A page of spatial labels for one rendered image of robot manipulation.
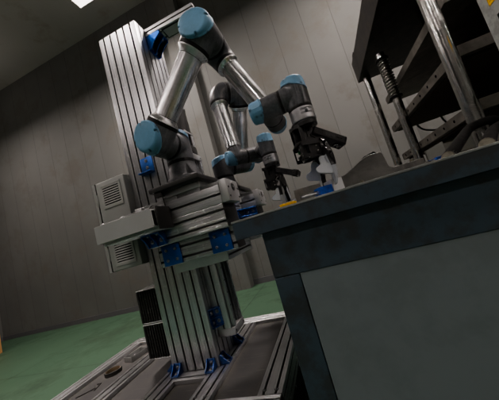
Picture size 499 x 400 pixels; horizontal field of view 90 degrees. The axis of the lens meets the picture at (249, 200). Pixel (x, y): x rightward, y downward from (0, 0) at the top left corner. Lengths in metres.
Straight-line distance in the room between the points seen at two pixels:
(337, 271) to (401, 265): 0.10
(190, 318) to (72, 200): 4.80
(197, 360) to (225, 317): 0.23
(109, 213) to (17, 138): 5.99
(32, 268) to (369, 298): 6.59
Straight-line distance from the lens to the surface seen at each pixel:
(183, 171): 1.04
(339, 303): 0.51
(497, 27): 1.42
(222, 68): 1.12
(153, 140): 0.96
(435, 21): 1.50
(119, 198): 1.41
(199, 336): 1.33
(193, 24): 1.04
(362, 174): 1.10
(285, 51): 4.34
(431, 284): 0.52
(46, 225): 6.40
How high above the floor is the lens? 0.77
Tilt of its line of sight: 7 degrees up
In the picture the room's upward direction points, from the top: 16 degrees counter-clockwise
